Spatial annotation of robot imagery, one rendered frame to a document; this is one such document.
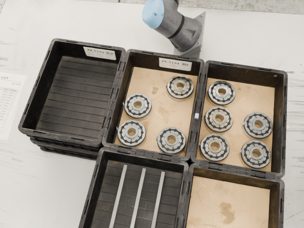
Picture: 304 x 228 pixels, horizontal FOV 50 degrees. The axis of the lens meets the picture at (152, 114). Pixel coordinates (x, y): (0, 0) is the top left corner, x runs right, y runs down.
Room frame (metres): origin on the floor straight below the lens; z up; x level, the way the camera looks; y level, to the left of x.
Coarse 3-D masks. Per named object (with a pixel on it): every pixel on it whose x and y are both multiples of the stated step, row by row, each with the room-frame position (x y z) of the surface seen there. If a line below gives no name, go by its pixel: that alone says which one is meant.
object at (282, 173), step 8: (208, 64) 0.65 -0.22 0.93; (216, 64) 0.65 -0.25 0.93; (224, 64) 0.64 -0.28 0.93; (232, 64) 0.64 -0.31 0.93; (240, 64) 0.64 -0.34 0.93; (272, 72) 0.59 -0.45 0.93; (280, 72) 0.59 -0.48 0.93; (200, 96) 0.52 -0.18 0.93; (200, 104) 0.49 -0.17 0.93; (200, 112) 0.46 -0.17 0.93; (192, 144) 0.35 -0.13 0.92; (192, 152) 0.32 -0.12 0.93; (280, 152) 0.29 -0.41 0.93; (192, 160) 0.29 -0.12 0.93; (200, 160) 0.29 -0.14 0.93; (280, 160) 0.27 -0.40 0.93; (232, 168) 0.25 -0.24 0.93; (240, 168) 0.25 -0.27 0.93; (248, 168) 0.25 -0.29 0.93; (280, 168) 0.24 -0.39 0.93; (272, 176) 0.22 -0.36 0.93; (280, 176) 0.22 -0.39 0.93
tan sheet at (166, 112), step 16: (144, 80) 0.66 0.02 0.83; (160, 80) 0.66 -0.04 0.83; (192, 80) 0.64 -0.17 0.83; (128, 96) 0.59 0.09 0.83; (160, 96) 0.58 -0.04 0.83; (192, 96) 0.57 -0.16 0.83; (160, 112) 0.52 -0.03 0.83; (176, 112) 0.51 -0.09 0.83; (160, 128) 0.45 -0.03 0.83; (144, 144) 0.39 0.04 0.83
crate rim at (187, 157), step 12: (192, 60) 0.67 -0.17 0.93; (120, 72) 0.64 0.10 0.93; (120, 84) 0.59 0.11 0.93; (108, 120) 0.45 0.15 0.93; (192, 120) 0.43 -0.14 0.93; (108, 132) 0.41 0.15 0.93; (192, 132) 0.39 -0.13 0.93; (108, 144) 0.37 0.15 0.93; (168, 156) 0.31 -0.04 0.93; (180, 156) 0.31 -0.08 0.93
